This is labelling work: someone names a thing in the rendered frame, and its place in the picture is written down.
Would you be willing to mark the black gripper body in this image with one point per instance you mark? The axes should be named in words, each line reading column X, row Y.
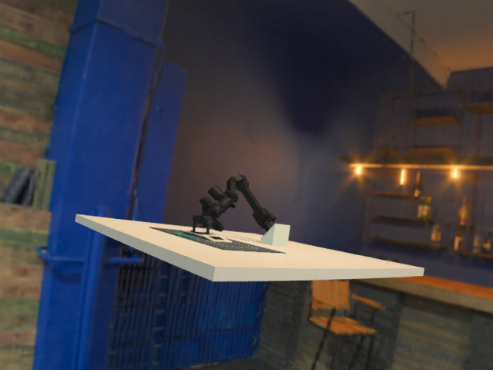
column 216, row 211

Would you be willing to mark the cream square tile with dark square centre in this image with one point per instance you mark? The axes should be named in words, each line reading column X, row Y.
column 216, row 238

